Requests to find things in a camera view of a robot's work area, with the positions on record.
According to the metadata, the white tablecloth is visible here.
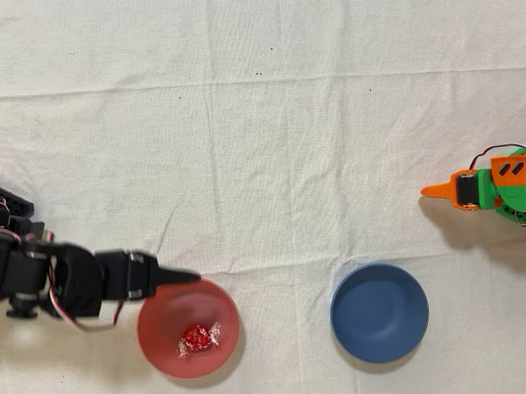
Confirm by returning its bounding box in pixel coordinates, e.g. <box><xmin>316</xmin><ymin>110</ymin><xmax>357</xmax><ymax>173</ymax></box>
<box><xmin>0</xmin><ymin>0</ymin><xmax>526</xmax><ymax>394</ymax></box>

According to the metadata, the blue bowl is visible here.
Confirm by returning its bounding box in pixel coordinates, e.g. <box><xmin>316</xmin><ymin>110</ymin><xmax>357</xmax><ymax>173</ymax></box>
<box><xmin>326</xmin><ymin>259</ymin><xmax>433</xmax><ymax>367</ymax></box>

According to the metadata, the red candy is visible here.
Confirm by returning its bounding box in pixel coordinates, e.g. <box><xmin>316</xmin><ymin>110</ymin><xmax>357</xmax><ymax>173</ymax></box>
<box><xmin>175</xmin><ymin>320</ymin><xmax>224</xmax><ymax>360</ymax></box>

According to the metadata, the orange arm servo cable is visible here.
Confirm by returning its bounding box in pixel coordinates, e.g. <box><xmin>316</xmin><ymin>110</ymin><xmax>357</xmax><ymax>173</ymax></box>
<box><xmin>467</xmin><ymin>143</ymin><xmax>526</xmax><ymax>172</ymax></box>

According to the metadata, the red bowl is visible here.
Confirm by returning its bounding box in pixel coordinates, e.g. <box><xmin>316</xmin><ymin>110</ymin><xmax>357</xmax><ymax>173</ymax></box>
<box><xmin>132</xmin><ymin>272</ymin><xmax>244</xmax><ymax>383</ymax></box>

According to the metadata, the black arm servo cable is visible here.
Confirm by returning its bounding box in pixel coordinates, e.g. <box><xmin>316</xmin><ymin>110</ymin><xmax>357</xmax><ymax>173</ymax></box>
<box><xmin>46</xmin><ymin>252</ymin><xmax>127</xmax><ymax>335</ymax></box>

